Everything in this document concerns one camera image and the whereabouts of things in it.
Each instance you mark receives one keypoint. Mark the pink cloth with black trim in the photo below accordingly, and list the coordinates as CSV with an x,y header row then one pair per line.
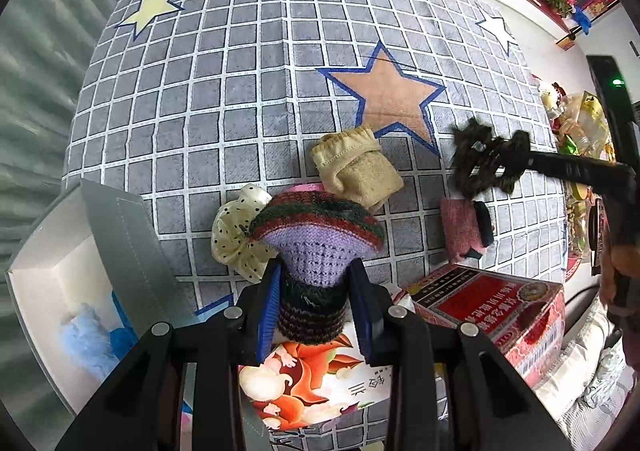
x,y
457,231

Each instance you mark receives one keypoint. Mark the dark brown scrunchie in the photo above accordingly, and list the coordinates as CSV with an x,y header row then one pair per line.
x,y
472,171

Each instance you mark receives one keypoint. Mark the light blue fluffy cloth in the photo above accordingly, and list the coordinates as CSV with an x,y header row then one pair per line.
x,y
85,336

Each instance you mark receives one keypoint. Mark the red carton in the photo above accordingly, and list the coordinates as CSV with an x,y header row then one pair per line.
x,y
475,301

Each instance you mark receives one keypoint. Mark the purple striped knitted hat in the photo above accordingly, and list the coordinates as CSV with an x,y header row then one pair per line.
x,y
315,241

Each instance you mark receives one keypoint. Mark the squirrel print tissue pack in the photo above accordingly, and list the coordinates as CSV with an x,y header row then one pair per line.
x,y
300,381

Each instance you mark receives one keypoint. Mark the cream polka-dot scrunchie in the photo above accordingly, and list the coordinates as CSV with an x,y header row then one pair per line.
x,y
230,236

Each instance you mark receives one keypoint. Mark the beige sock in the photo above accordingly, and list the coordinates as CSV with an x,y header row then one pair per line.
x,y
360,171

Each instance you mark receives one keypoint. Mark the blue crinkled cloth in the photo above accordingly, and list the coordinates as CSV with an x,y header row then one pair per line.
x,y
122,336

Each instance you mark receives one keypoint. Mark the yellow snack bag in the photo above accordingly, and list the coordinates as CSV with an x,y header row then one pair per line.
x,y
587,121

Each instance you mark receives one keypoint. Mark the grey checked star tablecloth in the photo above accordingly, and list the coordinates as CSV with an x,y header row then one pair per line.
x,y
225,81

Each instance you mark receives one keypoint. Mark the green curtain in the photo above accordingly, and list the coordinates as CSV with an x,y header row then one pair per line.
x,y
40,81

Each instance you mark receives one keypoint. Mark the white cardboard box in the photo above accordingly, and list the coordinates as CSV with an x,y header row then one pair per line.
x,y
130,241

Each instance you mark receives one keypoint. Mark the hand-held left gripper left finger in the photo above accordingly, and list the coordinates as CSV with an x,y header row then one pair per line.
x,y
267,311

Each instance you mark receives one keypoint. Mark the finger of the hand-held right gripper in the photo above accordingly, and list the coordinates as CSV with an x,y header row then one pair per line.
x,y
575,168

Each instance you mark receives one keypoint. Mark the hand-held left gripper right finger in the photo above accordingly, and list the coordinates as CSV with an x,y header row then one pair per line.
x,y
361,311

